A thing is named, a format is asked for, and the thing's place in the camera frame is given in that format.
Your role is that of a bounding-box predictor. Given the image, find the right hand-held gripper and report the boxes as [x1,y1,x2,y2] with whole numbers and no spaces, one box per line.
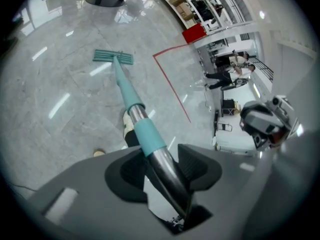
[239,95,300,152]

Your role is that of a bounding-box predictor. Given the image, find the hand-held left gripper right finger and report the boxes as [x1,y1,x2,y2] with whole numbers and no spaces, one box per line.
[177,143,272,240]

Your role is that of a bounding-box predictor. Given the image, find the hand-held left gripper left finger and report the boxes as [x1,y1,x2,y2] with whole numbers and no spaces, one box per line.
[28,145,176,240]

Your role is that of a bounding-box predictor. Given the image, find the teal mop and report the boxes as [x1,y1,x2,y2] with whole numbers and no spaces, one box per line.
[92,49,193,220]

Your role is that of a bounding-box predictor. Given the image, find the person's black trousers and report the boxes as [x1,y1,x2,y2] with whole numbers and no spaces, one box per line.
[124,130,141,149]

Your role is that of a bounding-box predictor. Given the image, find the person's right shoe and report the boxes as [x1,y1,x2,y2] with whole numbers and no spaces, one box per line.
[123,110,136,140]

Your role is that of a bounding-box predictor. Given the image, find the red box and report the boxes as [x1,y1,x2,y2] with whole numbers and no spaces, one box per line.
[181,22,207,44]

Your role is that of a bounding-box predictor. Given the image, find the white shelving unit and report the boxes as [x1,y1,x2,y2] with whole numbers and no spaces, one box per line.
[159,0,246,35]

